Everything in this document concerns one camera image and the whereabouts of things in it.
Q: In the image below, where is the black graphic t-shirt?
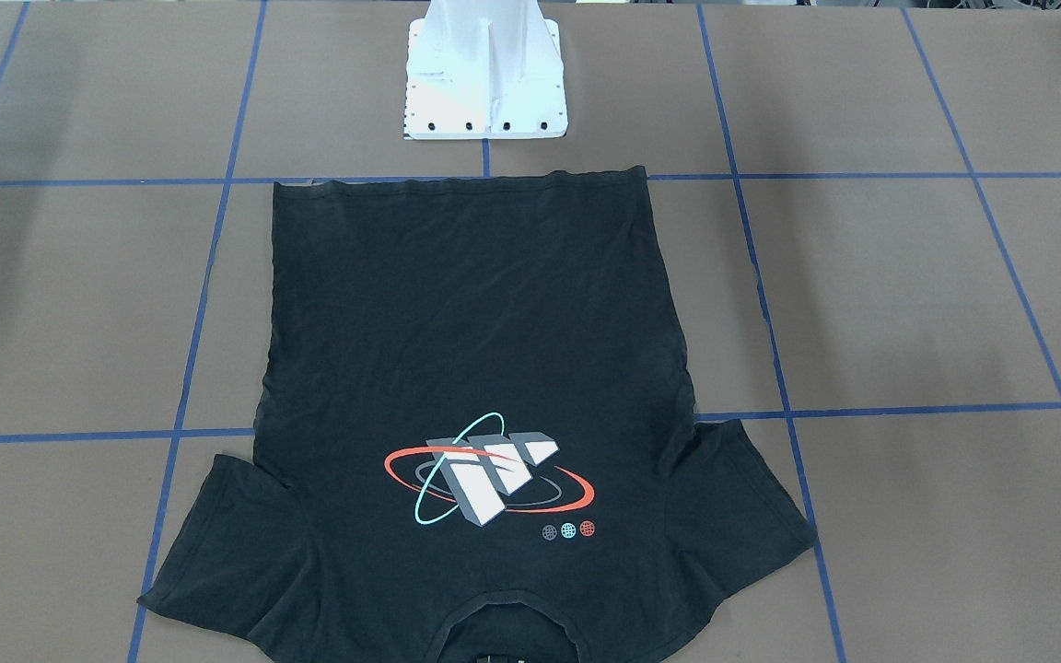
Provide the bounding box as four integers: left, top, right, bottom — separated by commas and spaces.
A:
138, 167, 817, 662

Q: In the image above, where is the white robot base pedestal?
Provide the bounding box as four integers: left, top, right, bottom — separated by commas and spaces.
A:
402, 1, 569, 140

